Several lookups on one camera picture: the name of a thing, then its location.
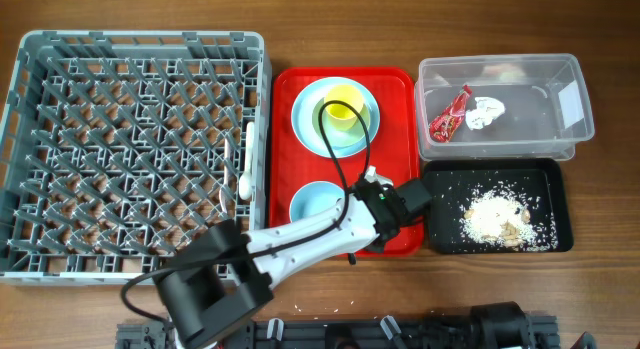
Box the light blue bowl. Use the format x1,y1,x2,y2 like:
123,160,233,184
289,181,344,222

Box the small green plate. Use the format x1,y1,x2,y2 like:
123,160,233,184
312,99,365,148

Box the red snack wrapper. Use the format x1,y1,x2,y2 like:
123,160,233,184
429,85,472,143

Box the food scraps rice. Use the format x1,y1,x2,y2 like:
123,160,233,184
458,180,559,252

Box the yellow plastic cup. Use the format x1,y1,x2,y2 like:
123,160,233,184
324,84,364,131

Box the large light blue plate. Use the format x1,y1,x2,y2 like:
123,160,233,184
291,77,380,158

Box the white plastic spoon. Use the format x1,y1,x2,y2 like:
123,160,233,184
238,122,255,201

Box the white tissue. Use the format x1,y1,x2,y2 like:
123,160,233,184
465,97,506,130

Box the white plastic fork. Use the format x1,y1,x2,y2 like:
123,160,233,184
219,138,231,218

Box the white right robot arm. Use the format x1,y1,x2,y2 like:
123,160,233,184
467,302,561,349

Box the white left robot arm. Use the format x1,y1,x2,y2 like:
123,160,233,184
154,179,432,348

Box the grey dishwasher rack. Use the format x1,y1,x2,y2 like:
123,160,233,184
1,30,272,285

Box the red plastic tray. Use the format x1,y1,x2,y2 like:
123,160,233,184
268,67,420,227

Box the black plastic tray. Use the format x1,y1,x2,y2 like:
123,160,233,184
422,158,574,254

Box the clear plastic bin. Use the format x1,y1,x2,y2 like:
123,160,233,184
414,53,595,161

